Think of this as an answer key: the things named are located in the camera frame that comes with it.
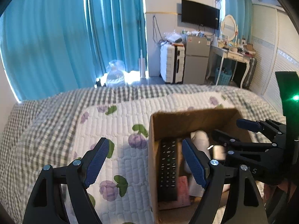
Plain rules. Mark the black wall television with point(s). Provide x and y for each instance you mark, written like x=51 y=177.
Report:
x=200 y=14

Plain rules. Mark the white dressing table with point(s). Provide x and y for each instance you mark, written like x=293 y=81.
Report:
x=242 y=66

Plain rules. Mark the white bottle red cap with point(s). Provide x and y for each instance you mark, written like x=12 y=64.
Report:
x=205 y=153

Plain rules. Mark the black remote control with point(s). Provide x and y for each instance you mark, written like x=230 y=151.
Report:
x=167 y=171

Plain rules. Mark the white suitcase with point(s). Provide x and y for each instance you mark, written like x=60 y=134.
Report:
x=172 y=62

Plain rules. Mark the pink card case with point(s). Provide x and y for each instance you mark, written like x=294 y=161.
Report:
x=183 y=199

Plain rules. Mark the cardboard box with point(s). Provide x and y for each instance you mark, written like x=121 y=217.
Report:
x=180 y=125

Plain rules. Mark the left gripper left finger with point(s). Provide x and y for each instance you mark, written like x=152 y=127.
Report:
x=46 y=205

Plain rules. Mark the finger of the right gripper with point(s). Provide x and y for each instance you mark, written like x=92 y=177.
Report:
x=230 y=143
x=273 y=130

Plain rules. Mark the clear plastic bag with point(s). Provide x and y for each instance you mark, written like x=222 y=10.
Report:
x=115 y=74

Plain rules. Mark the grey mini fridge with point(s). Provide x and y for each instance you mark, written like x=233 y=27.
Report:
x=196 y=59

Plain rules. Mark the blue curtain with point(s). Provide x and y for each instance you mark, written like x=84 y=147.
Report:
x=52 y=46

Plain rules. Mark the white oval vanity mirror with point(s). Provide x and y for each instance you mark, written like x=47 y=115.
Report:
x=229 y=28

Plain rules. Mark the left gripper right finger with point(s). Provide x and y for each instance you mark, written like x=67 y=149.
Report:
x=244 y=203

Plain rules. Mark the white sliding wardrobe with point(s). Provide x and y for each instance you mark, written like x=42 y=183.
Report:
x=275 y=40

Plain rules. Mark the blue laundry basket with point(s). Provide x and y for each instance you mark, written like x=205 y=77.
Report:
x=225 y=76

